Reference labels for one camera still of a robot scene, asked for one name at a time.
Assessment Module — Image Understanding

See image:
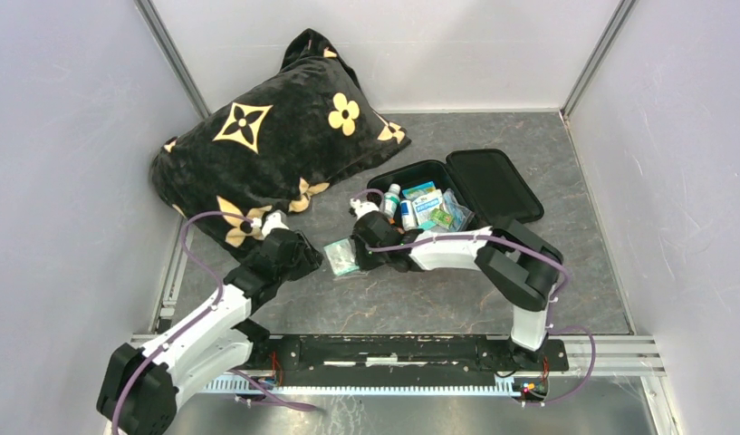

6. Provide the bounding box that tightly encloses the teal plaster packet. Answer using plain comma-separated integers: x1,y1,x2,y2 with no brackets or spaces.
324,238,359,277

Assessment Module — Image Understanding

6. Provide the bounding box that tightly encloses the white bottle blue label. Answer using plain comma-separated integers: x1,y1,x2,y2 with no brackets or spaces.
399,199,418,231

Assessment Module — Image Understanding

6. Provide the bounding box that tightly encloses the white bottle green label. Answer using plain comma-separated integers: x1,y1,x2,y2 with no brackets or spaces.
380,183,400,219

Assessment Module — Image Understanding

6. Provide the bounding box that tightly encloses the small green packet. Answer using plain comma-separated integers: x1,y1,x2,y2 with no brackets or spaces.
429,208,455,231

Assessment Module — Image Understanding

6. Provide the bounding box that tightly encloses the red medicine kit case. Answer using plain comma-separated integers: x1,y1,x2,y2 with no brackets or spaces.
367,149,544,230

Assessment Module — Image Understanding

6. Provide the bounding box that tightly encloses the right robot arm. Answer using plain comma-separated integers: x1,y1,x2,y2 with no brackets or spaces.
351,211,571,370

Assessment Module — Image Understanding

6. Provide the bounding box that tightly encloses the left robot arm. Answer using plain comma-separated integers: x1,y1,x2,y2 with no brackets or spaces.
96,228,323,434

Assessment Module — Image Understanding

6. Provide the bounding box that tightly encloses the black pillow with gold flowers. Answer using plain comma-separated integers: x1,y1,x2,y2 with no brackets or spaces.
149,29,410,259

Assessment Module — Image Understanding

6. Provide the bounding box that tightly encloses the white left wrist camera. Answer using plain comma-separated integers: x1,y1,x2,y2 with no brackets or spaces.
251,210,290,239

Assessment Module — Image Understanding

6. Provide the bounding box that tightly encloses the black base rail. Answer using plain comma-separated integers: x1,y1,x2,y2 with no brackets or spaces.
238,334,570,387

